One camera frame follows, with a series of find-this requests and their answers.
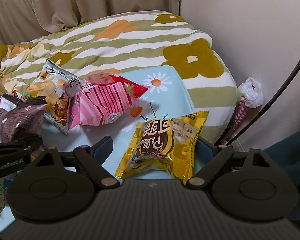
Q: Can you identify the pile of snack packets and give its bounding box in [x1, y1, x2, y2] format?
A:
[0, 59, 151, 136]

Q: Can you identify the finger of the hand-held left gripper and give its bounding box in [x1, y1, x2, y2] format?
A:
[1, 94, 47, 107]
[0, 133, 45, 180]

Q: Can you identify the pink patterned cone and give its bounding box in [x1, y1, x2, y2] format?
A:
[225, 97, 251, 143]

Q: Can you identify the golden yellow snack bag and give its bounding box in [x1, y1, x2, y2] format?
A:
[115, 110, 210, 181]

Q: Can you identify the white plastic bag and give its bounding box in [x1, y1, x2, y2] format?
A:
[238, 77, 264, 109]

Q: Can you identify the purple brown snack bag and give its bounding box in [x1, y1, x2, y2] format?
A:
[0, 96, 47, 146]

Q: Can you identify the beige curtain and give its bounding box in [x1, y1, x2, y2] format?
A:
[0, 0, 183, 46]

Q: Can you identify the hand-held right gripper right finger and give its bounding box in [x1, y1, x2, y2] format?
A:
[183, 139, 275, 189]

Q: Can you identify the floral striped blanket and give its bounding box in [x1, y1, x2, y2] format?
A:
[0, 10, 237, 146]

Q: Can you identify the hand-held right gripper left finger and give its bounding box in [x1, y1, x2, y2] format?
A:
[27, 135, 121, 189]

